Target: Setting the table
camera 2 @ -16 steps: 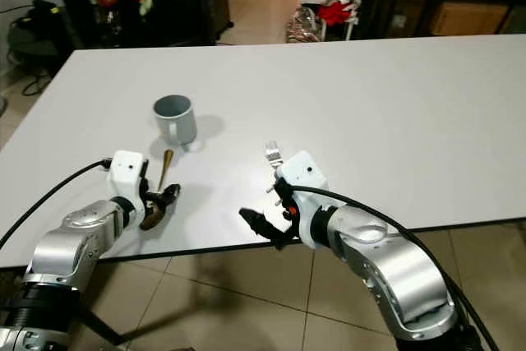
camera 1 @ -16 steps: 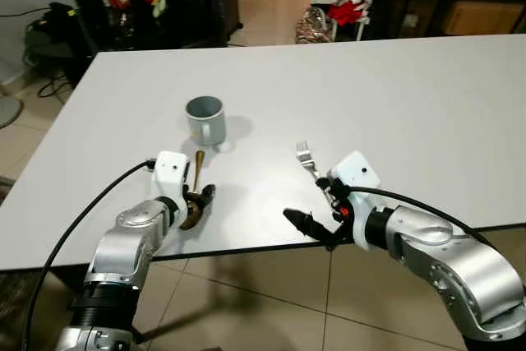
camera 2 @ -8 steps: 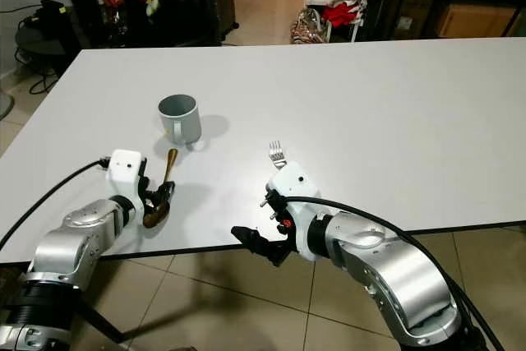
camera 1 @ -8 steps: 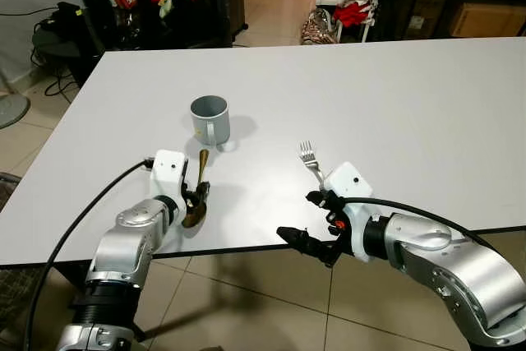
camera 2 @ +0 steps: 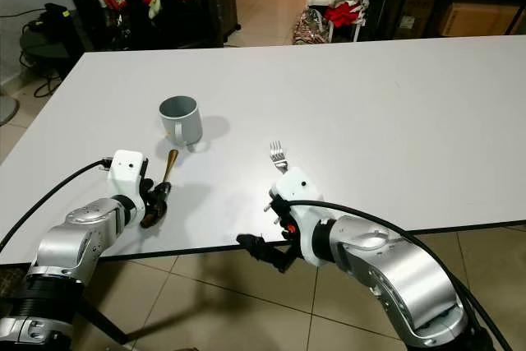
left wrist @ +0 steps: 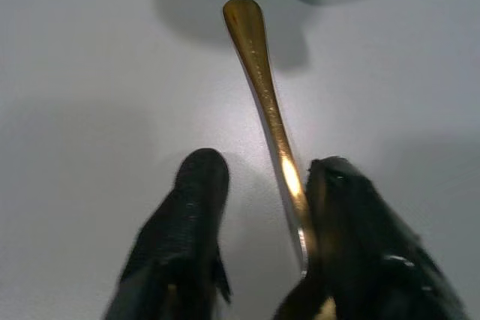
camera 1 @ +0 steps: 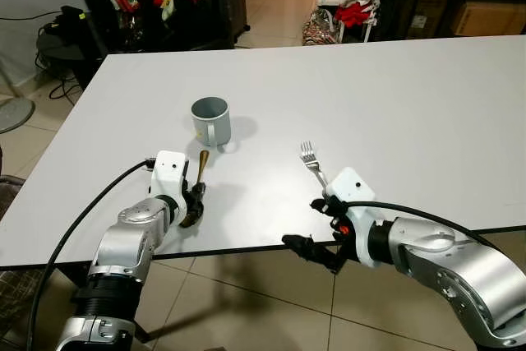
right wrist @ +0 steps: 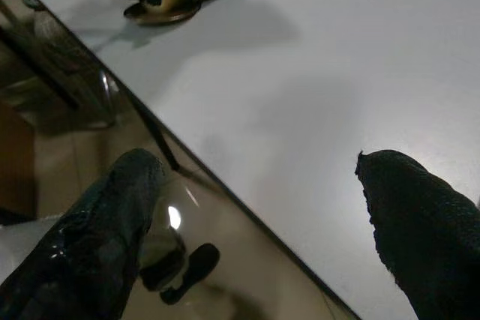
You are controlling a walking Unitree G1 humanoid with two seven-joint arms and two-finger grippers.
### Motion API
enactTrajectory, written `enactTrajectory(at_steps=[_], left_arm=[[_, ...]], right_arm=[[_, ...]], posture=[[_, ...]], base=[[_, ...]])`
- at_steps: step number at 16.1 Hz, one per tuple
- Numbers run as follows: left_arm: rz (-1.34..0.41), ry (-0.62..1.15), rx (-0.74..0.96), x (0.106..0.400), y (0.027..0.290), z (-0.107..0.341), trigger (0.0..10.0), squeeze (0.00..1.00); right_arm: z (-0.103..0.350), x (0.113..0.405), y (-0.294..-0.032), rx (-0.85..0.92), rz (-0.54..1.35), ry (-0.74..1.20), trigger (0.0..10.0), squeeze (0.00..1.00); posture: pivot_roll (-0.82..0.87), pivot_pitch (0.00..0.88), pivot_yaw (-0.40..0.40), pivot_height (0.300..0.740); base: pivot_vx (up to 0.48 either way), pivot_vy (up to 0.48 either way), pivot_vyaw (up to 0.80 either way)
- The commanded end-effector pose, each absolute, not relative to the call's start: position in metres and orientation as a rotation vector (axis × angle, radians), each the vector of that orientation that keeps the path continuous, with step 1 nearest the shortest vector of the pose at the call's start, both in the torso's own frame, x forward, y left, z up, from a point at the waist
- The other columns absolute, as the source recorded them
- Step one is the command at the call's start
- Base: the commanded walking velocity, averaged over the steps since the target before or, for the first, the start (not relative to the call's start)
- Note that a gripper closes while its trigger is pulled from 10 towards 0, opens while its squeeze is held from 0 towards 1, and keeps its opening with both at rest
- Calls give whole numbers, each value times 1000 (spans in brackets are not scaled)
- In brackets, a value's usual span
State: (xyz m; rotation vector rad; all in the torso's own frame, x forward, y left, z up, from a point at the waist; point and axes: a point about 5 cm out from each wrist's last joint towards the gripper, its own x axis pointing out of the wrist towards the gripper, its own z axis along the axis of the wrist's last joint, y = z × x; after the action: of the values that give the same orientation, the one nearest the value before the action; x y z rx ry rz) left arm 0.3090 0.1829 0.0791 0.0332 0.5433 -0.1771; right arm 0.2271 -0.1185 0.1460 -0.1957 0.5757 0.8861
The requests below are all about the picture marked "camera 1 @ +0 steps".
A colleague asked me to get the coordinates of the golden metal spoon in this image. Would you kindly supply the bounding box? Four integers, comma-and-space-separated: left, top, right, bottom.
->
181, 150, 211, 229

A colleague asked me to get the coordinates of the silver metal fork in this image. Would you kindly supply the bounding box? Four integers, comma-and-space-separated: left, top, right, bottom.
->
299, 141, 330, 190

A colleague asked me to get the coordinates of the grey ceramic mug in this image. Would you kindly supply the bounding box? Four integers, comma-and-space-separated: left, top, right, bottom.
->
191, 97, 233, 149

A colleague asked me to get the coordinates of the black table leg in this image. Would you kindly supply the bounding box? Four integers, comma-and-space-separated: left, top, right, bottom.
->
130, 321, 154, 345

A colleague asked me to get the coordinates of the patterned shopping bag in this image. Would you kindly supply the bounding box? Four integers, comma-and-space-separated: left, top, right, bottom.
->
302, 9, 339, 47

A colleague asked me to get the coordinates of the red green white packet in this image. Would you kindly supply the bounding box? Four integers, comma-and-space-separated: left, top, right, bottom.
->
156, 0, 178, 22

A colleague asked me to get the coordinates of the round black side table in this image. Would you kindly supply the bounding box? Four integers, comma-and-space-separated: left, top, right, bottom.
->
36, 29, 109, 82

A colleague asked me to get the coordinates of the red cloth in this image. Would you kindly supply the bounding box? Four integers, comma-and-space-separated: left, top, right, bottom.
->
335, 1, 376, 30

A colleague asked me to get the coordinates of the dark grey suitcase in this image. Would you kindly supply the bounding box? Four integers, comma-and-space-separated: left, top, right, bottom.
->
203, 0, 250, 40

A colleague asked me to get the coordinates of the woven grey mat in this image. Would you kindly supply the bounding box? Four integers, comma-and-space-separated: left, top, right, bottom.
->
0, 266, 35, 345

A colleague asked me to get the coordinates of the black device with yellow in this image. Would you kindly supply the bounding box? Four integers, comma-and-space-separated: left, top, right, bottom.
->
56, 5, 93, 36

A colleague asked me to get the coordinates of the brown cardboard box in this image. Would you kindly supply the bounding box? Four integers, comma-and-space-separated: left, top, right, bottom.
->
451, 1, 526, 38

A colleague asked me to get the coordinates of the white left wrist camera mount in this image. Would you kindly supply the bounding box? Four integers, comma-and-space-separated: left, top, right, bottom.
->
151, 150, 191, 203

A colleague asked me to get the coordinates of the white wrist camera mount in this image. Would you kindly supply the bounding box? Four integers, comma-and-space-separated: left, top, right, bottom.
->
323, 168, 389, 264
151, 150, 191, 203

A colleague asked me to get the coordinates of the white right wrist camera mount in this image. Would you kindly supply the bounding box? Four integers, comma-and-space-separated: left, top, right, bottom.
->
323, 168, 389, 264

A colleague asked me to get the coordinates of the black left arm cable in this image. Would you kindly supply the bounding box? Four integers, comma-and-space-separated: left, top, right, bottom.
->
25, 158, 159, 351

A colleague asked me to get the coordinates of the black wall cable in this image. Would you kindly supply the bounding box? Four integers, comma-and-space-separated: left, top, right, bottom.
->
0, 9, 63, 23

